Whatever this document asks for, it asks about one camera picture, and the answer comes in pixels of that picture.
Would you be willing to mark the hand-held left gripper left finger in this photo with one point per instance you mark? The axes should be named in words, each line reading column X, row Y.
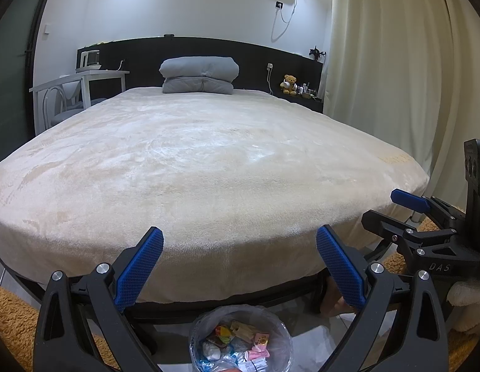
column 141, row 267

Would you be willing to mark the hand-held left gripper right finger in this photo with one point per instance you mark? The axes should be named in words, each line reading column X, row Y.
column 340, row 267

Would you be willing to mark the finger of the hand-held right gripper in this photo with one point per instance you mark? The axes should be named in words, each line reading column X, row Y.
column 383, row 224
column 410, row 198

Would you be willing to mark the clear lined waste bin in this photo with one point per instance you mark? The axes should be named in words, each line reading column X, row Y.
column 197, row 329

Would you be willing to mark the red snack wrapper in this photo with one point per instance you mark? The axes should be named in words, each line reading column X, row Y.
column 222, row 332

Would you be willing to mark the pink white wrappers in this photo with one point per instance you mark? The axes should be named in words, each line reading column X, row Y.
column 261, row 341

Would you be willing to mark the small white plastic bag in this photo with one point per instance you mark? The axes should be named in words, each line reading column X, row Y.
column 211, row 352

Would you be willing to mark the brown paper bag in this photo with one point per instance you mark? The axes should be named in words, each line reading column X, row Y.
column 242, row 330

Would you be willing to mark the pink paper carton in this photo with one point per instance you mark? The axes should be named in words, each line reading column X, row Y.
column 258, row 355

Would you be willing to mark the person's right hand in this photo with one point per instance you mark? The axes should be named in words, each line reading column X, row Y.
column 470, row 302

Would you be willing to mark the person's bare foot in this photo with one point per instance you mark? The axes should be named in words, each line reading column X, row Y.
column 333, row 302

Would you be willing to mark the white plastic sheet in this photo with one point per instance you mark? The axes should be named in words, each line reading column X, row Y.
column 313, row 345

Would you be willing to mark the bed with beige blanket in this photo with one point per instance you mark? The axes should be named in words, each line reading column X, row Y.
column 224, row 186

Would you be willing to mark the person's right plush trouser leg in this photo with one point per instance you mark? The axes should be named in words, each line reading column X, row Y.
column 466, row 350

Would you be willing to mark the person's plush trouser leg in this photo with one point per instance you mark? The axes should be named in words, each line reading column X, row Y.
column 466, row 350
column 11, row 325

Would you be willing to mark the cream curtain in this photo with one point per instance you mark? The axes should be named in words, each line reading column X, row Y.
column 379, row 66

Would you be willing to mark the person's left plush trouser leg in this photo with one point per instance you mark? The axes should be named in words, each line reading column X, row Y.
column 11, row 325

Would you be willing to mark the cluster of small bottles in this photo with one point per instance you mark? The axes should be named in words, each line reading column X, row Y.
column 309, row 91

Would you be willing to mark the brown teddy bear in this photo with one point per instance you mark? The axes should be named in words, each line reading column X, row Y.
column 289, row 84

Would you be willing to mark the white chair with grey seat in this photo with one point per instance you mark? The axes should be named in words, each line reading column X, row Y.
column 67, row 114

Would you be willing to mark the dark potted plant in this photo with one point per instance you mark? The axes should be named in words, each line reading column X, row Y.
column 316, row 53

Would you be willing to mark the white desk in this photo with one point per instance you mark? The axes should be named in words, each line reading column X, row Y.
column 104, row 73

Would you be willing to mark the folded grey duvet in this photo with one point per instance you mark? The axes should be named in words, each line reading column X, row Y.
column 197, row 71

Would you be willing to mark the black frosted glass door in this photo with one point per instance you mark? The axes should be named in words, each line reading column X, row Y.
column 11, row 104

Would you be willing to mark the black headboard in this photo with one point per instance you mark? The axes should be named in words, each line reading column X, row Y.
column 127, row 56

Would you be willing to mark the white electric kettle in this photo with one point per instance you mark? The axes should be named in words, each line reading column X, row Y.
column 89, row 60

